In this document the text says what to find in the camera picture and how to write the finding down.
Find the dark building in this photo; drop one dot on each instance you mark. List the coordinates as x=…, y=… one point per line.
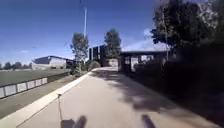
x=97, y=53

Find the low bushes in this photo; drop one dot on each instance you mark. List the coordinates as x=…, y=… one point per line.
x=93, y=65

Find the low flat-roofed building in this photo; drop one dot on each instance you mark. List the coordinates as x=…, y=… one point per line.
x=133, y=61

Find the leafy tree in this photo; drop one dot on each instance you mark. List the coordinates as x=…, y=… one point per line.
x=80, y=46
x=112, y=41

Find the red-brown paved path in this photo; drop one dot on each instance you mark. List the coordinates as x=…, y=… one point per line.
x=100, y=106

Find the tall light pole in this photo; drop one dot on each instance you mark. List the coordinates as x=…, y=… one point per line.
x=85, y=23

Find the white building with blue roof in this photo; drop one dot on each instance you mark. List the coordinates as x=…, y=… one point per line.
x=53, y=62

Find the robot's own part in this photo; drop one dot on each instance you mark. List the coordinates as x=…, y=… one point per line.
x=147, y=122
x=80, y=122

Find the dark hedge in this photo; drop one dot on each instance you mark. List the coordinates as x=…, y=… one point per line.
x=186, y=73

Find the group of large dark trees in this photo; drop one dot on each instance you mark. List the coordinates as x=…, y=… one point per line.
x=180, y=23

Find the pale concrete kerb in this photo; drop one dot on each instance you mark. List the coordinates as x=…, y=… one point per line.
x=33, y=108

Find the grass field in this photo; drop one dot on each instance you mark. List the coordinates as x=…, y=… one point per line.
x=20, y=76

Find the low fence with white panels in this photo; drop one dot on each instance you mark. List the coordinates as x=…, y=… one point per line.
x=21, y=87

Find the grey asphalt strip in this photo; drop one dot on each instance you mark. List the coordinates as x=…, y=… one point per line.
x=23, y=98

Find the distant row of trees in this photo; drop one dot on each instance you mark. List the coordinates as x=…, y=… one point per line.
x=16, y=65

